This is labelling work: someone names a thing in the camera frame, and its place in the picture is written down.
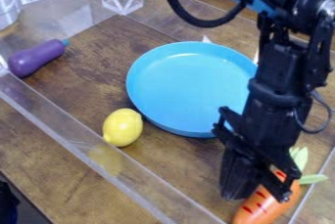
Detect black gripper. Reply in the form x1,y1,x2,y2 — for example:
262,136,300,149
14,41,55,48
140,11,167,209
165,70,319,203
211,79,311,202

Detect orange toy carrot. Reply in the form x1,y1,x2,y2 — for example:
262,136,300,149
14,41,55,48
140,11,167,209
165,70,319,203
232,146,329,224

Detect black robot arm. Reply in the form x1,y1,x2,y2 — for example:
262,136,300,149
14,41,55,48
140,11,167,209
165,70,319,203
213,0,335,202

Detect yellow toy lemon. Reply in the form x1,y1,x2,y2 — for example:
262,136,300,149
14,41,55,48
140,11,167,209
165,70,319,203
102,109,143,147

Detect blue round plate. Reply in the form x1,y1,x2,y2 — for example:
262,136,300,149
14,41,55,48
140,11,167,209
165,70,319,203
126,41,256,138

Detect clear acrylic barrier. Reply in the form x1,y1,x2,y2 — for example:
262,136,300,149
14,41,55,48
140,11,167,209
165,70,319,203
0,0,335,224

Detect purple toy eggplant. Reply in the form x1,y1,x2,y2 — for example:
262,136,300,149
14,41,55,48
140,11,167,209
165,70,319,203
8,39,69,78

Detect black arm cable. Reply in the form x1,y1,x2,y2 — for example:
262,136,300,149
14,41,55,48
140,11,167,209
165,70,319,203
156,0,248,29

